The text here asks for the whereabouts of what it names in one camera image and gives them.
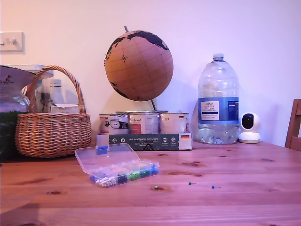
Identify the dark green pin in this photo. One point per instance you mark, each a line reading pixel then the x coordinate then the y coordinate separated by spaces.
pixel 189 183

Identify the blue pin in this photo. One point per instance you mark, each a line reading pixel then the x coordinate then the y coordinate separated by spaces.
pixel 212 187

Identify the pile of dark green pins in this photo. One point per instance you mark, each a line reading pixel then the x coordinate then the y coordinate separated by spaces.
pixel 145 173

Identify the pile of light green pins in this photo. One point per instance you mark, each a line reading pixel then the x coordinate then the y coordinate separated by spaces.
pixel 134 176

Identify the pile of black pins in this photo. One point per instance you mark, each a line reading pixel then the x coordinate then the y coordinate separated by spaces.
pixel 121 179

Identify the pile of white pins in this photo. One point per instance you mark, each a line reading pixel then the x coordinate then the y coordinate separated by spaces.
pixel 105 181

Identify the pile of dark blue pins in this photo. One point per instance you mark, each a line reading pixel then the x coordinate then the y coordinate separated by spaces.
pixel 92 178

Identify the tin can with red label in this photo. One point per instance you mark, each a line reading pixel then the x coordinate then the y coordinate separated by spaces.
pixel 143 123

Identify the tin can with flag print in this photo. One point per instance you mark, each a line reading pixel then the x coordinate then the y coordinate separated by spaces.
pixel 174 123

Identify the dark green cardboard box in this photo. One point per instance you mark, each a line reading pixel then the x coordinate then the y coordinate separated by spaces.
pixel 145 141

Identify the tin can with black label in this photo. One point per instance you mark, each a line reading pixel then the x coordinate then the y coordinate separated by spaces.
pixel 114 123

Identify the cork globe on metal stand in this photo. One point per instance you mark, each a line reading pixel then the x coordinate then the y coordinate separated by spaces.
pixel 138 68

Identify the clear plastic pin organizer box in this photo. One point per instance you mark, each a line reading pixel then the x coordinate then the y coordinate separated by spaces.
pixel 108 157

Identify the large clear water bottle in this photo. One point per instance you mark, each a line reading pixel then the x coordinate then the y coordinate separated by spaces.
pixel 218 94

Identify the pale cardboard carton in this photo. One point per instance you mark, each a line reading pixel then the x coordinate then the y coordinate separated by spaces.
pixel 64 108

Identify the white plastic bottle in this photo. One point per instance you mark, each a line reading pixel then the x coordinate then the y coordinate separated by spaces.
pixel 56 91

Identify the clear plastic bag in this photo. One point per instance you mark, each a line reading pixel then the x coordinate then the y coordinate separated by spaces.
pixel 43 94

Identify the clear plastic container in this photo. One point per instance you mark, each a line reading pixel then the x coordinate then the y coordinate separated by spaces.
pixel 48 74

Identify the dark pet food bag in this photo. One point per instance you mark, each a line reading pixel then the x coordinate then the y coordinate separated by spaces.
pixel 9 94

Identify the wooden chair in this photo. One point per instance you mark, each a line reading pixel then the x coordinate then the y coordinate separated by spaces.
pixel 294 131

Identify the small white round camera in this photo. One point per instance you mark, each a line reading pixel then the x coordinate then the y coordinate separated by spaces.
pixel 249 127

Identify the white wall light switch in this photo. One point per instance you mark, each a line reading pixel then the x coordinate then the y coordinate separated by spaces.
pixel 11 42

